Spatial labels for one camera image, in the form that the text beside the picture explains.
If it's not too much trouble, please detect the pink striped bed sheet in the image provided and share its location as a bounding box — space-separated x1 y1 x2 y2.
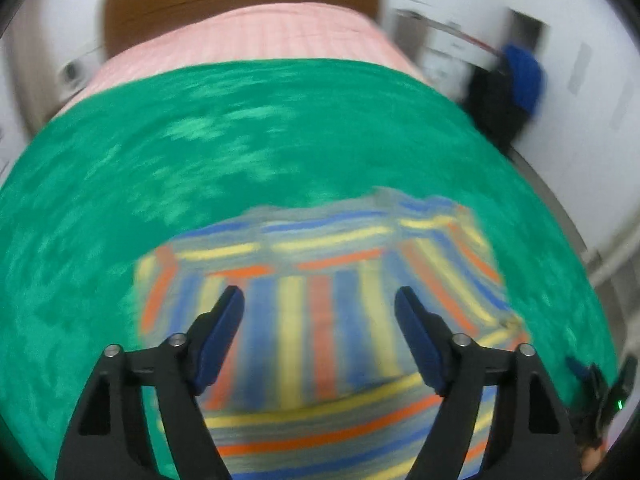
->
61 2 427 113

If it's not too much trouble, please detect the white desk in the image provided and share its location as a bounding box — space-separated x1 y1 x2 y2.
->
393 9 500 102

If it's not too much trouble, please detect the white security camera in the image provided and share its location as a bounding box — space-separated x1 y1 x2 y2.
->
58 58 87 91

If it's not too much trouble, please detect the blue garment on chair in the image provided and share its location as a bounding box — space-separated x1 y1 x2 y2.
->
502 44 544 115

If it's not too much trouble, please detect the striped knit t-shirt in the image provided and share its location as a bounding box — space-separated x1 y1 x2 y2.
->
134 188 528 479

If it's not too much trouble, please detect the green velvet blanket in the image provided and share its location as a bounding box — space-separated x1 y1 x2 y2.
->
1 60 617 478

